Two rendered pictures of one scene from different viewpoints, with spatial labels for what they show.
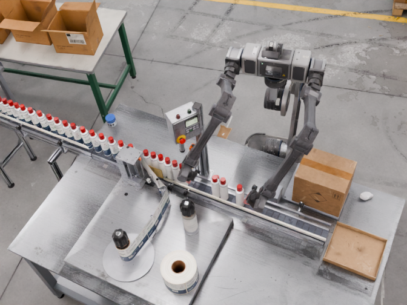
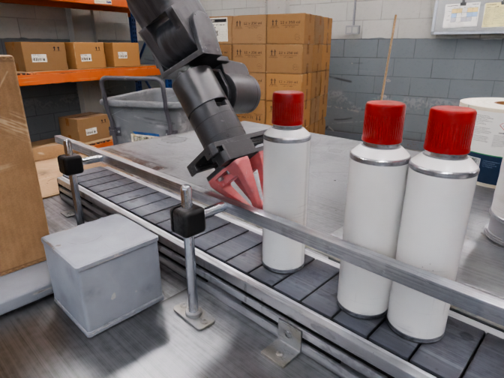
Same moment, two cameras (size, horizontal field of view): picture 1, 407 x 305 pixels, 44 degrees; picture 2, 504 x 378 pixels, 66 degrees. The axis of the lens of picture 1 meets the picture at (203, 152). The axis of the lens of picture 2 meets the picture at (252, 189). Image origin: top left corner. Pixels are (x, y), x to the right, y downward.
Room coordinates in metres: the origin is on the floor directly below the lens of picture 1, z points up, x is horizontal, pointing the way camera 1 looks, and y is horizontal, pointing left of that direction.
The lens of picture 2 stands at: (2.03, -0.14, 1.13)
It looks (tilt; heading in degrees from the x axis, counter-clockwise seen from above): 20 degrees down; 191
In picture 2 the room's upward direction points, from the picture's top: straight up
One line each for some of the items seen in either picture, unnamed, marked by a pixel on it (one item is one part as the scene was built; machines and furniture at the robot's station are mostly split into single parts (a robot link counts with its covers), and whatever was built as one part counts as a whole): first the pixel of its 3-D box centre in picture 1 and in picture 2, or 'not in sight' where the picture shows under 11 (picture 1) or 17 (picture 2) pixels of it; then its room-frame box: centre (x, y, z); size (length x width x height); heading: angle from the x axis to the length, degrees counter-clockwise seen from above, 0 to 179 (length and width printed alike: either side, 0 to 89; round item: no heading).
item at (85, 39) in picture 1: (74, 25); not in sight; (3.48, 0.92, 0.97); 0.51 x 0.39 x 0.37; 164
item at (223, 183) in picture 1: (223, 188); (373, 212); (1.68, -0.09, 0.98); 0.05 x 0.05 x 0.20
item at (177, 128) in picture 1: (183, 123); not in sight; (1.90, 0.09, 1.38); 0.17 x 0.10 x 0.19; 113
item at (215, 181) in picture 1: (215, 186); (431, 228); (1.71, -0.05, 0.98); 0.05 x 0.05 x 0.20
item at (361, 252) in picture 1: (355, 250); (53, 166); (1.24, -0.80, 0.85); 0.30 x 0.26 x 0.04; 58
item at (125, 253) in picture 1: (123, 245); not in sight; (1.36, 0.51, 1.04); 0.09 x 0.09 x 0.29
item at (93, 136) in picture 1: (95, 140); not in sight; (2.19, 0.71, 0.98); 0.05 x 0.05 x 0.20
